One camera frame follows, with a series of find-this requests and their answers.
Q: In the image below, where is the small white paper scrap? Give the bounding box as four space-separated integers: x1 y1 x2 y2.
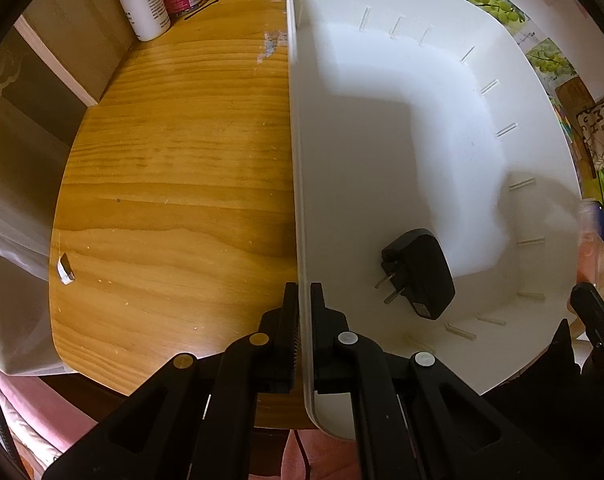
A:
57 255 76 286

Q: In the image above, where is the brown cardboard sheet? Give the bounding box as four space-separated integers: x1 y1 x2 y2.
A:
556 77 598 111

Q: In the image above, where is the white lace curtain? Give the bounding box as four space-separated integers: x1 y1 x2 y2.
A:
0 35 79 377

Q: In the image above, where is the beige lettered tote bag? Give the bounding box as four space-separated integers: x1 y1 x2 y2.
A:
574 89 604 181

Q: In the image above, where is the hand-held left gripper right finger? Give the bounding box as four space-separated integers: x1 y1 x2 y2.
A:
310 282 562 480

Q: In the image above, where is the thin black stick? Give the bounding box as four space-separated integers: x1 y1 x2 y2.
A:
184 0 219 21

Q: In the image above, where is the white plastic bin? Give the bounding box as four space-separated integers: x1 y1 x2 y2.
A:
284 0 585 443

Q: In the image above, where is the white spray bottle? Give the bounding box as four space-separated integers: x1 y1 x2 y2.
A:
114 0 171 42

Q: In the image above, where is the black power adapter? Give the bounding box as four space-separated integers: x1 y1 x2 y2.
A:
374 228 456 321

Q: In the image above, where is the pink blanket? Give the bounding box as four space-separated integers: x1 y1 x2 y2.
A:
0 360 85 480

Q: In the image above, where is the grape print poster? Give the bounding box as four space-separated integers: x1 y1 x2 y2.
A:
526 37 573 83
464 0 528 28

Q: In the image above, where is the beige wooden board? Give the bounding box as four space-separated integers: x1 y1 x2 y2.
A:
12 0 139 109

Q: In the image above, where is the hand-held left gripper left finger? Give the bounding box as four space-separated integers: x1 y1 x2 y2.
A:
42 282 301 480

